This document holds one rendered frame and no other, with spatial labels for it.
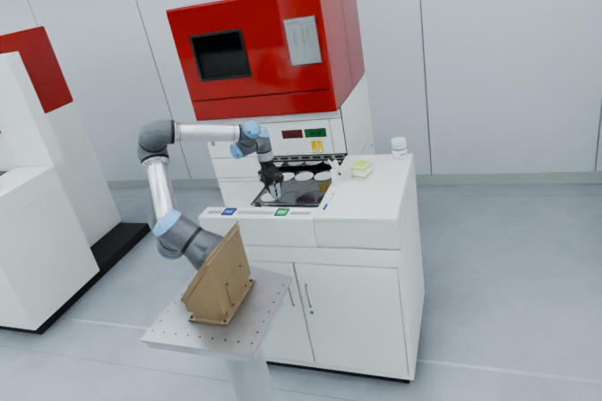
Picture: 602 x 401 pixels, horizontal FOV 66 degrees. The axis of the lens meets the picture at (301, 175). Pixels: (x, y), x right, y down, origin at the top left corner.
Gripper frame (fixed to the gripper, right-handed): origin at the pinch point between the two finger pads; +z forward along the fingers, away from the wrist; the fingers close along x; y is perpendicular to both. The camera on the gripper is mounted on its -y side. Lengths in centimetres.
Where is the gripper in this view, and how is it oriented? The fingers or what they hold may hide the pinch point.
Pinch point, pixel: (276, 197)
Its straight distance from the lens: 225.2
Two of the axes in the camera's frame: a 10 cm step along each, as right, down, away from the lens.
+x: -8.1, 3.7, -4.6
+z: 1.8, 8.9, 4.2
